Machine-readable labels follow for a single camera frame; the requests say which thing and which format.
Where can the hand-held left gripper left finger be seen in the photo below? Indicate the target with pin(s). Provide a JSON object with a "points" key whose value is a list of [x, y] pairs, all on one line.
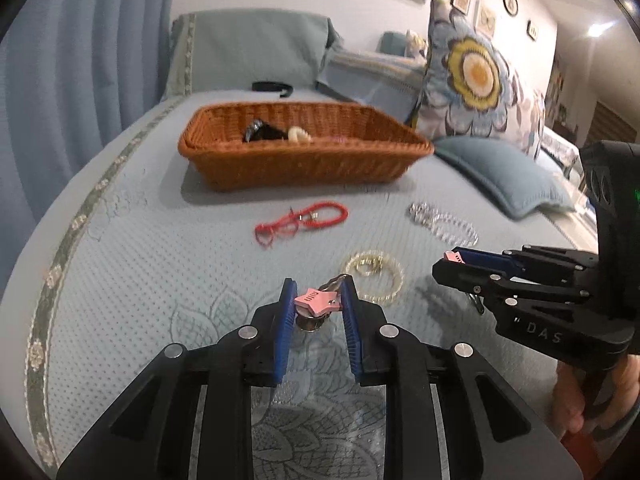
{"points": [[286, 310]]}

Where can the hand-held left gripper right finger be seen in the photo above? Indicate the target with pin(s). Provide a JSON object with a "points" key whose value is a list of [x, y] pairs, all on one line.
{"points": [[352, 320]]}

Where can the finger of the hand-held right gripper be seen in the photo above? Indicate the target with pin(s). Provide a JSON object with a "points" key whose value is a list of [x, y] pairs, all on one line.
{"points": [[487, 259], [480, 280]]}

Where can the pink star hair clip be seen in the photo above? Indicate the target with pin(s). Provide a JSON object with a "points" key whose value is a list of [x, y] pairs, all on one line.
{"points": [[315, 301]]}

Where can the small pink hair clip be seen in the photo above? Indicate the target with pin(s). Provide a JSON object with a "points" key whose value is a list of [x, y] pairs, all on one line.
{"points": [[454, 257]]}

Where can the brown wicker basket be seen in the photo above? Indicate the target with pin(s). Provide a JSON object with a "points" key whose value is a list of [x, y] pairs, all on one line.
{"points": [[300, 160]]}

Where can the person's right hand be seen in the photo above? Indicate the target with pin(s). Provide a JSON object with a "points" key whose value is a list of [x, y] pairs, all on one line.
{"points": [[570, 400]]}

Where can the plain blue cushion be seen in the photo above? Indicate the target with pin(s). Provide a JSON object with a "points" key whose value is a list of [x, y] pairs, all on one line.
{"points": [[505, 177]]}

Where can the small floral pillow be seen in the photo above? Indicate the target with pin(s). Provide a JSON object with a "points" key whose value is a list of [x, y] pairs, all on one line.
{"points": [[532, 120]]}

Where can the white hair scrunchie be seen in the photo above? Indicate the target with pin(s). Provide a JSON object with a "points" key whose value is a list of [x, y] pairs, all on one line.
{"points": [[299, 135]]}

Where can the large floral pillow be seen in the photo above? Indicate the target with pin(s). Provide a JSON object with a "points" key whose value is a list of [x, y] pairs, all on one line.
{"points": [[470, 80]]}

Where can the black hair accessory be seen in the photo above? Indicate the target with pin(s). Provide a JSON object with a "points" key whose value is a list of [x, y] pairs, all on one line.
{"points": [[260, 131]]}

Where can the striped blue back cushion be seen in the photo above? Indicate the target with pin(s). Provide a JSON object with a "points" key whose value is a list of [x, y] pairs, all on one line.
{"points": [[375, 75]]}

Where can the black headband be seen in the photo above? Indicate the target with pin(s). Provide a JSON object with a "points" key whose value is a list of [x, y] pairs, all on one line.
{"points": [[274, 87]]}

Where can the white plush toy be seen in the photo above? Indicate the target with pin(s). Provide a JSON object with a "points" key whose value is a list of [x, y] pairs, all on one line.
{"points": [[415, 42]]}

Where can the blue sofa backrest cover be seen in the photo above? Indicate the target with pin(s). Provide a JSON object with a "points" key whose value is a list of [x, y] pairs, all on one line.
{"points": [[250, 50]]}

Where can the small framed wall picture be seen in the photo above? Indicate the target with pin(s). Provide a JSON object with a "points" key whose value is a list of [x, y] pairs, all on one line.
{"points": [[532, 30]]}

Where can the round wall clock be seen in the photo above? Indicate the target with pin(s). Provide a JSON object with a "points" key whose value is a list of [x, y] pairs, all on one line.
{"points": [[510, 2]]}

